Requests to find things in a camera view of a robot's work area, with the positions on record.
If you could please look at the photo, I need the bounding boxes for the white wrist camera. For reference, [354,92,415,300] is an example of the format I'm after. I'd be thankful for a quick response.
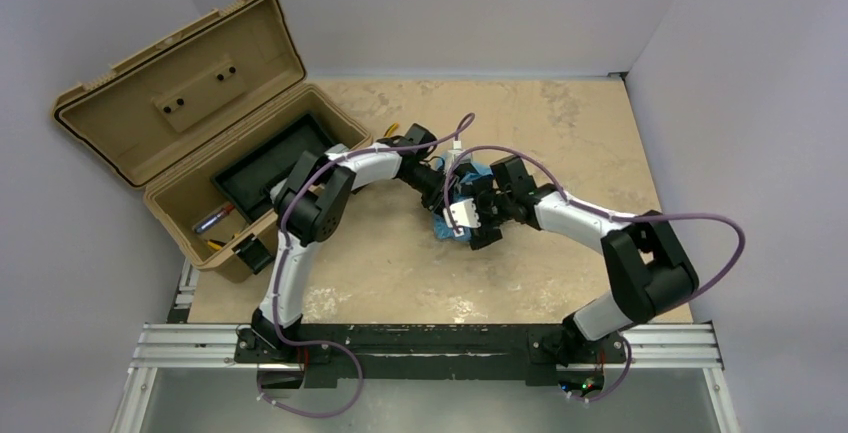
[443,198,481,235]
[444,141,464,168]

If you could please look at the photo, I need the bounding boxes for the black toolbox front latch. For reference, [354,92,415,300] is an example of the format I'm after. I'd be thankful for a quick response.
[232,235,275,275]

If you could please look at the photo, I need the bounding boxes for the tan plastic toolbox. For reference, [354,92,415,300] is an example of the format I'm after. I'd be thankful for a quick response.
[53,0,373,283]

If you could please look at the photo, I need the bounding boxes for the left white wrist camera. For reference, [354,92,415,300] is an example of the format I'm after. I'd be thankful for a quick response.
[444,141,464,168]

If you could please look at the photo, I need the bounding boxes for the black toolbox tray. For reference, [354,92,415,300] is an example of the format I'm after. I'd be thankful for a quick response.
[211,110,338,223]

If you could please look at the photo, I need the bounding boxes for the aluminium rail frame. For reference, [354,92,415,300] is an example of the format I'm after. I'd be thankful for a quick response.
[112,251,742,432]

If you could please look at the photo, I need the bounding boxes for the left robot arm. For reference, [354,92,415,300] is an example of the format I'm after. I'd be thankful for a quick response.
[248,115,473,361]

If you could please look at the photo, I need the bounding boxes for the yellow handled pliers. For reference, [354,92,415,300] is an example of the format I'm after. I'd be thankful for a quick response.
[380,122,400,145]

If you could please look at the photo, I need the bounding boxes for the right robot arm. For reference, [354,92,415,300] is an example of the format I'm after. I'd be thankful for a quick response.
[460,155,700,365]

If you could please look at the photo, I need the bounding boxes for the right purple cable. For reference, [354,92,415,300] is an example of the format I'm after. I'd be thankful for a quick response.
[442,145,747,405]

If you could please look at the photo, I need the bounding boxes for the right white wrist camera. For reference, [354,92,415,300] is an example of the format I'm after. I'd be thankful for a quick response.
[443,198,481,235]

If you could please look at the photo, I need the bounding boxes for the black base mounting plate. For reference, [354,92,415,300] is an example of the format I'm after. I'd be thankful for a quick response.
[234,323,627,388]

